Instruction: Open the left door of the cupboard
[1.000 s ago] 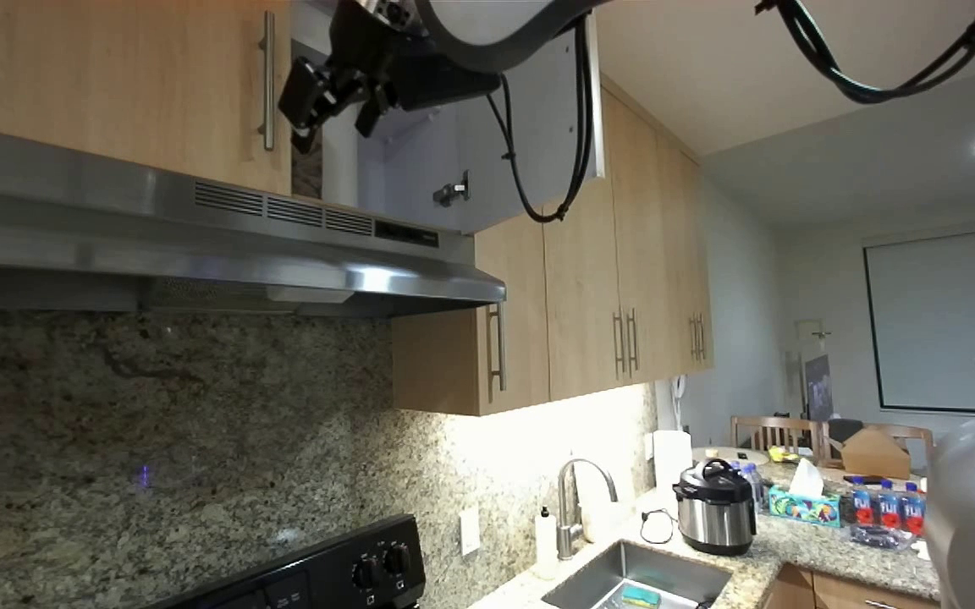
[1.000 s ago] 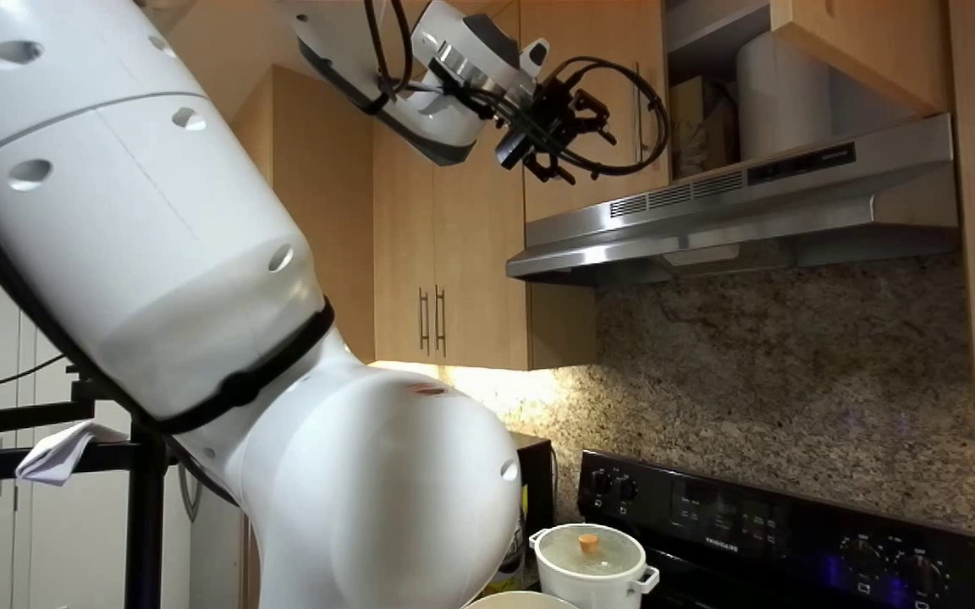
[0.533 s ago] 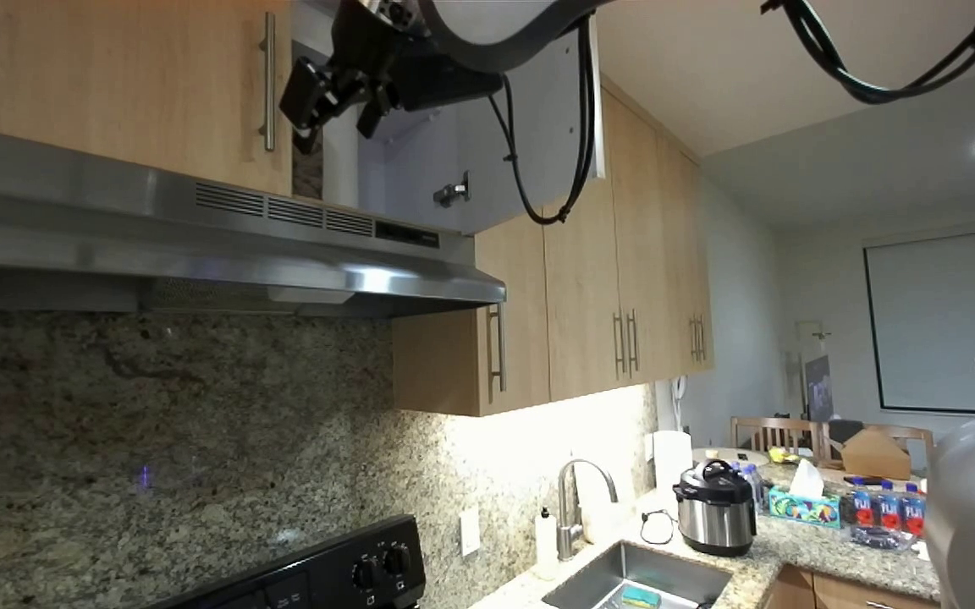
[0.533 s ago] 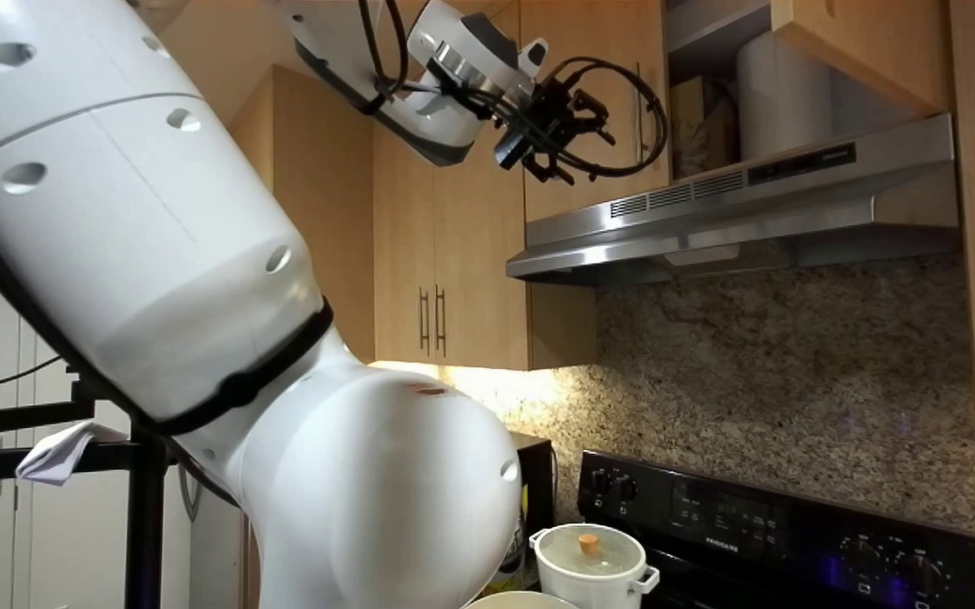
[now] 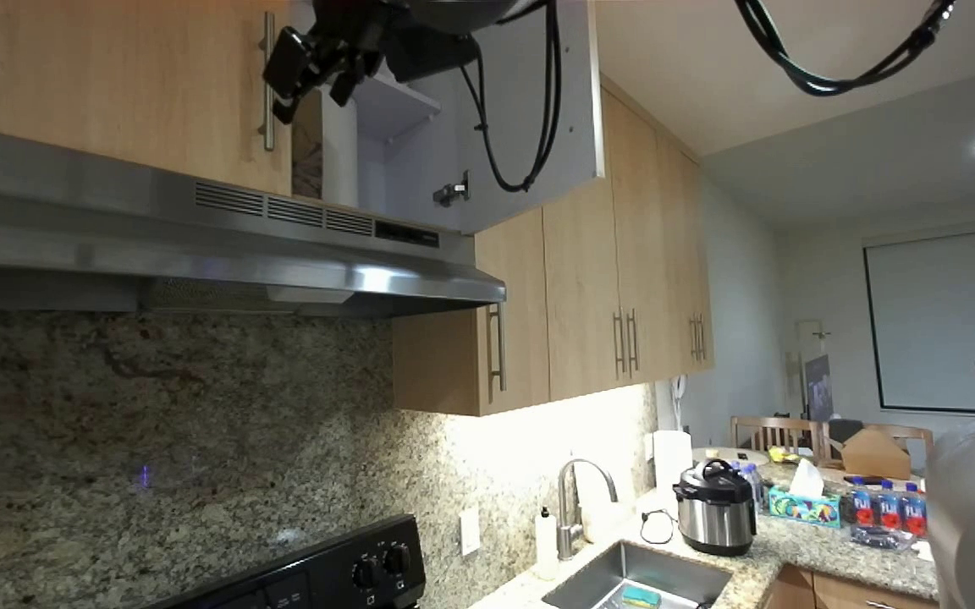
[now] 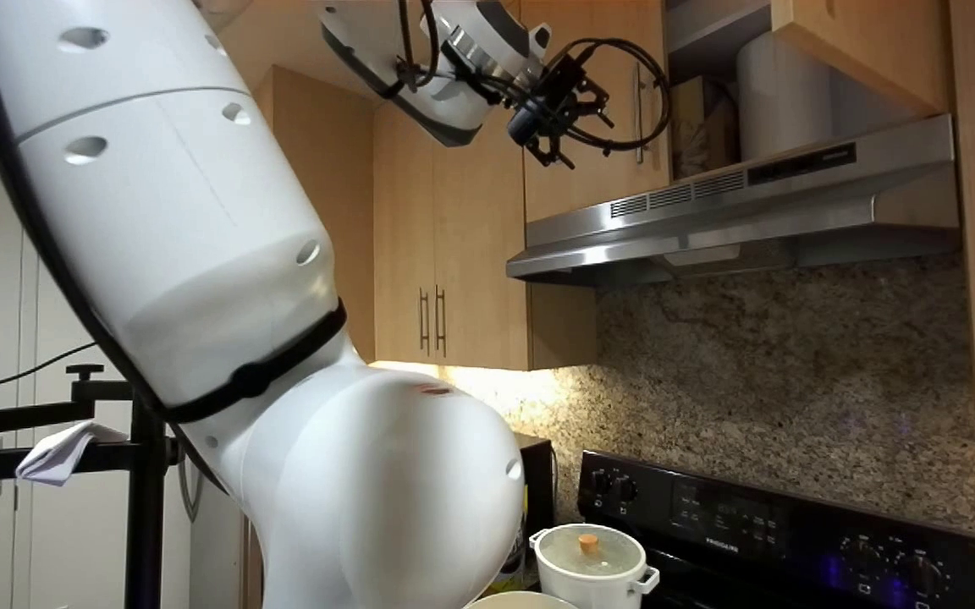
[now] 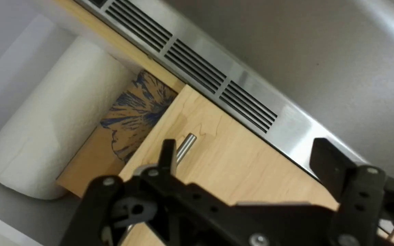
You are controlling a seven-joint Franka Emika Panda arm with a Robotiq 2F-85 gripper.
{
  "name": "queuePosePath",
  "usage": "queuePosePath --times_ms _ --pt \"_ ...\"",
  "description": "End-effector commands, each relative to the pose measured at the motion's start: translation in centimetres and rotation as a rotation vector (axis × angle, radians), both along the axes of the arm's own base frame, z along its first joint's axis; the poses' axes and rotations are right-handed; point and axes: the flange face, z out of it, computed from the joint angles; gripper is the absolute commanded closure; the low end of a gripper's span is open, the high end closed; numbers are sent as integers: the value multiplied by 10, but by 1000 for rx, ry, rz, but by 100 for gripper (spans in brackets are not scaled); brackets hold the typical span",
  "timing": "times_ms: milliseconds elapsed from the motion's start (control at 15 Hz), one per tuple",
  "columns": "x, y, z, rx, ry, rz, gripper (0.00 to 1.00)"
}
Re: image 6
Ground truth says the wide wooden cabinet door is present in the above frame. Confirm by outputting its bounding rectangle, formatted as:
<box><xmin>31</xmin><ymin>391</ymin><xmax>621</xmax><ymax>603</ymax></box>
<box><xmin>429</xmin><ymin>110</ymin><xmax>531</xmax><ymax>372</ymax></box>

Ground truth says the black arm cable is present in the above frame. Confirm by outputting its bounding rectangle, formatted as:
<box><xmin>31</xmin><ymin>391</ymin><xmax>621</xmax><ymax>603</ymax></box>
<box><xmin>0</xmin><ymin>0</ymin><xmax>351</xmax><ymax>425</ymax></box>

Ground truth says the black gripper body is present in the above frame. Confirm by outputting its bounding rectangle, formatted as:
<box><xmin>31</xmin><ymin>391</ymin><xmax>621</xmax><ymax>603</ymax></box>
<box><xmin>505</xmin><ymin>50</ymin><xmax>596</xmax><ymax>149</ymax></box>

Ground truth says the black stove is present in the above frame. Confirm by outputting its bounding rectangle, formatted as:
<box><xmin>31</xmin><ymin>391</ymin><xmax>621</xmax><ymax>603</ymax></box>
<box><xmin>575</xmin><ymin>448</ymin><xmax>975</xmax><ymax>609</ymax></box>

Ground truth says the thin black wall cable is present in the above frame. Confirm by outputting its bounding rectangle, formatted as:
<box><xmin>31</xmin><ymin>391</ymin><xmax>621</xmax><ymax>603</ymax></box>
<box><xmin>0</xmin><ymin>336</ymin><xmax>101</xmax><ymax>405</ymax></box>

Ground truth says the stainless steel range hood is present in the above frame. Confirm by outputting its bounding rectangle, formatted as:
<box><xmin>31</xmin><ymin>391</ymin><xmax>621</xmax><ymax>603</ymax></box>
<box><xmin>505</xmin><ymin>110</ymin><xmax>961</xmax><ymax>285</ymax></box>

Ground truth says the white pot with lid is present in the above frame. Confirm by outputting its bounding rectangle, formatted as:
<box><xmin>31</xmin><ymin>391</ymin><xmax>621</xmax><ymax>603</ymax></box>
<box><xmin>530</xmin><ymin>522</ymin><xmax>663</xmax><ymax>609</ymax></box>

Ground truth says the white crumpled cloth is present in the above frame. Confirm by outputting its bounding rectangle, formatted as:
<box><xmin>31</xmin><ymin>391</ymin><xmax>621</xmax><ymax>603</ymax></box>
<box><xmin>13</xmin><ymin>418</ymin><xmax>129</xmax><ymax>491</ymax></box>

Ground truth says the silver cabinet handle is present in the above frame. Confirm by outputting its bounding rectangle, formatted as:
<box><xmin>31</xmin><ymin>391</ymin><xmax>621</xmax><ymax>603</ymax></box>
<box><xmin>429</xmin><ymin>287</ymin><xmax>451</xmax><ymax>358</ymax></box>
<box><xmin>413</xmin><ymin>287</ymin><xmax>433</xmax><ymax>354</ymax></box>

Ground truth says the black rectangular appliance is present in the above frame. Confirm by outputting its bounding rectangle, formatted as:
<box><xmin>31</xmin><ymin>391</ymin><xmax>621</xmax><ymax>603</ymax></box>
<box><xmin>516</xmin><ymin>435</ymin><xmax>559</xmax><ymax>567</ymax></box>

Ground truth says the black metal stand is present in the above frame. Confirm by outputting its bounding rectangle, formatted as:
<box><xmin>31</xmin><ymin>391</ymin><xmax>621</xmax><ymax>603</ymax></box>
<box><xmin>0</xmin><ymin>361</ymin><xmax>192</xmax><ymax>609</ymax></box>

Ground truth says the silver vent duct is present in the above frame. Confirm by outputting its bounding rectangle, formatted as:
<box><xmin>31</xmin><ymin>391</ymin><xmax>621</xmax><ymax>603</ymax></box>
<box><xmin>734</xmin><ymin>31</ymin><xmax>852</xmax><ymax>162</ymax></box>

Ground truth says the narrow wooden cabinet door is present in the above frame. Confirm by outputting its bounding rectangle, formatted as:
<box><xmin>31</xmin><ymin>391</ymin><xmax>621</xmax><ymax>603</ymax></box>
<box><xmin>369</xmin><ymin>105</ymin><xmax>437</xmax><ymax>365</ymax></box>

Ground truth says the brown cardboard box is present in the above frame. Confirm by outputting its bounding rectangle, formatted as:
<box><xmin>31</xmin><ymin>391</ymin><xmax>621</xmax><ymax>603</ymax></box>
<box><xmin>668</xmin><ymin>75</ymin><xmax>741</xmax><ymax>183</ymax></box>

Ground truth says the silver cupboard door handle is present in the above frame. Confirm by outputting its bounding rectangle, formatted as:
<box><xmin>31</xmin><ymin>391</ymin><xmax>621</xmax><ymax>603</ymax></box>
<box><xmin>629</xmin><ymin>75</ymin><xmax>656</xmax><ymax>170</ymax></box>

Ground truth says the white pot rim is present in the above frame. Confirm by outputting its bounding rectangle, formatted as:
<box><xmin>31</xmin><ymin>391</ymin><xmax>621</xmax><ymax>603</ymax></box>
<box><xmin>465</xmin><ymin>587</ymin><xmax>580</xmax><ymax>609</ymax></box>

